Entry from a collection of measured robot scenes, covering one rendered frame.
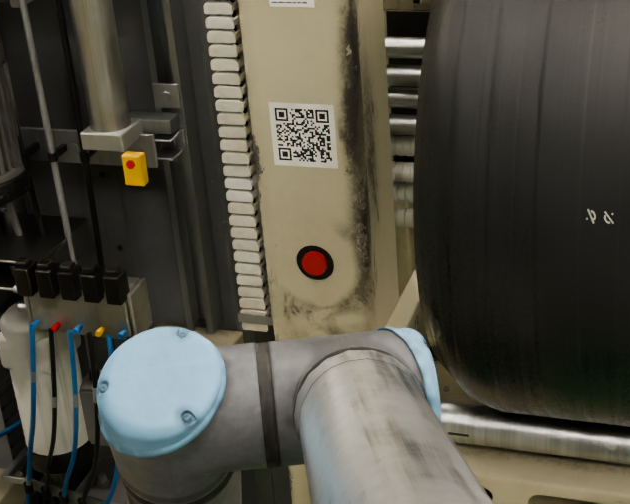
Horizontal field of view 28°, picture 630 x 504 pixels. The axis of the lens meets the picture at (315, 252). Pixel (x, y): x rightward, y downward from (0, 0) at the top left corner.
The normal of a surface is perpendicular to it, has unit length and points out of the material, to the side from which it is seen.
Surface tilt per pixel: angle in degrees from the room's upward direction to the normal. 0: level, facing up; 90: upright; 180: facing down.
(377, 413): 21
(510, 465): 0
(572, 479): 0
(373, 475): 27
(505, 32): 49
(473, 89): 60
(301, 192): 90
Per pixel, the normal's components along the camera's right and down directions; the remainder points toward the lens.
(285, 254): -0.31, 0.46
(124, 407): -0.11, -0.58
